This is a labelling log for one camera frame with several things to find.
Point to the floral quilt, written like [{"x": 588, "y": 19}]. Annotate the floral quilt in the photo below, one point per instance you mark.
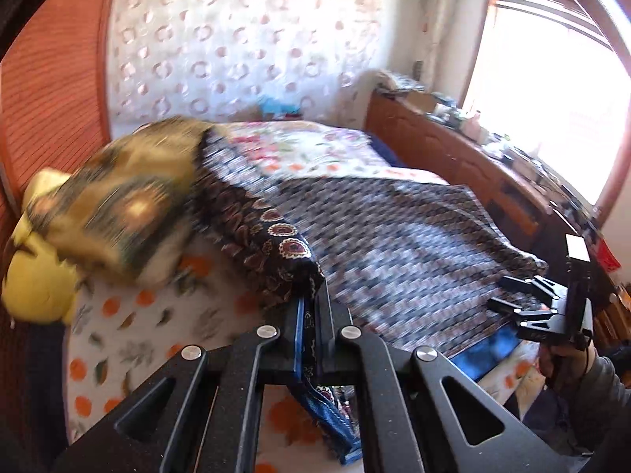
[{"x": 296, "y": 149}]

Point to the orange-print white bedsheet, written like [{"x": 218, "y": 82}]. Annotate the orange-print white bedsheet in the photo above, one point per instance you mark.
[{"x": 121, "y": 334}]

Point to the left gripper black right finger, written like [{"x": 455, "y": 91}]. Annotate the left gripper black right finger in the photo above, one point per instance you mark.
[{"x": 417, "y": 411}]

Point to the wooden window cabinet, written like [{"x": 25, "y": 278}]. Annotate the wooden window cabinet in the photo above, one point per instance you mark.
[{"x": 534, "y": 217}]

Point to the folded patterned cloth stack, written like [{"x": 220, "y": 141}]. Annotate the folded patterned cloth stack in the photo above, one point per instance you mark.
[{"x": 397, "y": 83}]

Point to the navy patterned silk shirt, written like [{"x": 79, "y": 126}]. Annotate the navy patterned silk shirt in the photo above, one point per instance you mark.
[{"x": 413, "y": 262}]

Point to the cardboard box on cabinet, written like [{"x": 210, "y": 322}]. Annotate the cardboard box on cabinet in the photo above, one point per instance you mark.
[{"x": 421, "y": 101}]

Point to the window with wooden frame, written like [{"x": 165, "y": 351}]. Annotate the window with wooden frame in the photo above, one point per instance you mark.
[{"x": 545, "y": 77}]

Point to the gold patterned pillow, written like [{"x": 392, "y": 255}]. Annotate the gold patterned pillow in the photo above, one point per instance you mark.
[{"x": 124, "y": 214}]

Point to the red basket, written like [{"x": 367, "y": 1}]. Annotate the red basket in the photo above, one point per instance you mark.
[{"x": 606, "y": 258}]

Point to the yellow pikachu plush toy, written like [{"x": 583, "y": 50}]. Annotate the yellow pikachu plush toy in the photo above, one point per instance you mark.
[{"x": 36, "y": 286}]

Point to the teal box on bed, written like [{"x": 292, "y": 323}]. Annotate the teal box on bed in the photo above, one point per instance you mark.
[{"x": 272, "y": 109}]

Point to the white circle-pattern curtain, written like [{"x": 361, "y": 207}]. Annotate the white circle-pattern curtain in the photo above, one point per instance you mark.
[{"x": 219, "y": 60}]

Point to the person's right hand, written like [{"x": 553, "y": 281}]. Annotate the person's right hand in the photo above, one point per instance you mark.
[{"x": 564, "y": 366}]

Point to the grey sleeve right forearm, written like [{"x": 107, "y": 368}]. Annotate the grey sleeve right forearm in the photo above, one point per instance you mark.
[{"x": 595, "y": 403}]

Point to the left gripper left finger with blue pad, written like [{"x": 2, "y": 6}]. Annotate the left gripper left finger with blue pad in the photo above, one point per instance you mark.
[{"x": 201, "y": 411}]

